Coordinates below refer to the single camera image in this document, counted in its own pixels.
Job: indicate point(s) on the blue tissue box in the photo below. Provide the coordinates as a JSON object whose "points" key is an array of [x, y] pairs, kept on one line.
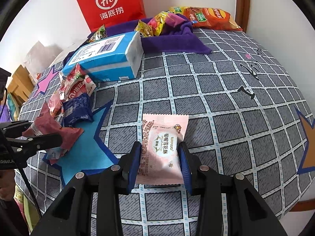
{"points": [[103, 54]]}

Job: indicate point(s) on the light wooden furniture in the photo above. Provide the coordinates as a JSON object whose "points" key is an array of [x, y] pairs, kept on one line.
{"points": [[19, 83]]}

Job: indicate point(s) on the white fruit print box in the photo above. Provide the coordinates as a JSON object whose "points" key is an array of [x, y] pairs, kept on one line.
{"points": [[64, 52]]}

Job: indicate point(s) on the orange star sticker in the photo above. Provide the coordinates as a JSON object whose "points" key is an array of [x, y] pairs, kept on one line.
{"points": [[308, 147]]}

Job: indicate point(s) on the pink and yellow snack bag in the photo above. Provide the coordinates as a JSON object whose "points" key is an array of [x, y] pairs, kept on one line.
{"points": [[162, 21]]}

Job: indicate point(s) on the purple cloth tray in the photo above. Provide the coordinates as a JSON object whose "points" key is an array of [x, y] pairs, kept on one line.
{"points": [[172, 41]]}

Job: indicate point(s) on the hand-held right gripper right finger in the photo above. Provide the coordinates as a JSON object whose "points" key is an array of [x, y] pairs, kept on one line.
{"points": [[184, 162]]}

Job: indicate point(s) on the orange chip bag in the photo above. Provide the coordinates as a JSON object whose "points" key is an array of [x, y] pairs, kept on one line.
{"points": [[211, 17]]}

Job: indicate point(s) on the brown wooden door frame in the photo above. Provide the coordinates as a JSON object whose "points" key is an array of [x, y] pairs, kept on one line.
{"points": [[243, 0]]}

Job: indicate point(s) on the person's left hand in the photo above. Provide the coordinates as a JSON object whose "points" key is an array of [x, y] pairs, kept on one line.
{"points": [[7, 184]]}

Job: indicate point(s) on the red paper bag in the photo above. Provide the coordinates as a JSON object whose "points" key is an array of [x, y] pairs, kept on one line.
{"points": [[110, 7]]}

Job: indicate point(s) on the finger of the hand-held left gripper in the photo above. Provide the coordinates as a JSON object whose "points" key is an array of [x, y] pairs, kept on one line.
{"points": [[41, 139], [17, 125]]}

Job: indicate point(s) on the yellow snack packet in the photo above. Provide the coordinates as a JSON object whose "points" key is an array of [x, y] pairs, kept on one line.
{"points": [[145, 29]]}

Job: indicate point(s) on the pale pink snack packet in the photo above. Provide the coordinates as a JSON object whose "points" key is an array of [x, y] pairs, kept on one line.
{"points": [[162, 147]]}

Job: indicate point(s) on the blue star sticker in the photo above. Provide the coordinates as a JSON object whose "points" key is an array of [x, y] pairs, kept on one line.
{"points": [[98, 152]]}

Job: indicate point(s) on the yellow chip bag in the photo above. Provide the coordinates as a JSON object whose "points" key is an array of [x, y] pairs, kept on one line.
{"points": [[177, 9]]}

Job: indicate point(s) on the pink star sticker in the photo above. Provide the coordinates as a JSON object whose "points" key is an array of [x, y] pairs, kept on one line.
{"points": [[45, 83]]}

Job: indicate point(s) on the maroon snack packet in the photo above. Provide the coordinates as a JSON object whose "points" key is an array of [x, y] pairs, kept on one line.
{"points": [[56, 130]]}

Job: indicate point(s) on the white plastic bag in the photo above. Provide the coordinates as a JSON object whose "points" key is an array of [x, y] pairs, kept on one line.
{"points": [[37, 54]]}

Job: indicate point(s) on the green snack packet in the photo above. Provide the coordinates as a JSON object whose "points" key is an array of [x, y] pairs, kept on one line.
{"points": [[98, 34]]}

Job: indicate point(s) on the pile of small snack packets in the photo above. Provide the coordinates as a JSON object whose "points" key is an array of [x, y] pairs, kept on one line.
{"points": [[76, 86]]}

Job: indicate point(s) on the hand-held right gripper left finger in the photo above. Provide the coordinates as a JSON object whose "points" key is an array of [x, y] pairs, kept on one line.
{"points": [[134, 162]]}

